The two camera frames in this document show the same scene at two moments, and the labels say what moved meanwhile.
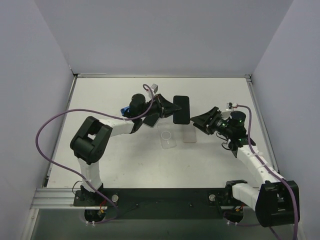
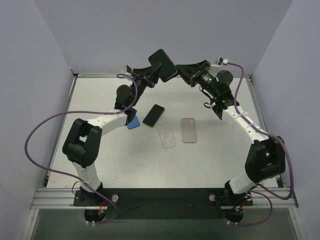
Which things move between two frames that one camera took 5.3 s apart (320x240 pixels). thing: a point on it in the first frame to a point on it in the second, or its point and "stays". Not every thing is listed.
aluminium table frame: x=48 y=197 stays
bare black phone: x=151 y=120 stays
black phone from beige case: x=181 y=116 to x=168 y=70
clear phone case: x=167 y=134 stays
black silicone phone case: x=181 y=116 to x=168 y=70
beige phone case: x=189 y=135 stays
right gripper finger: x=203 y=121 to x=186 y=71
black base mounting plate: x=158 y=204 stays
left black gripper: x=160 y=105 to x=144 y=77
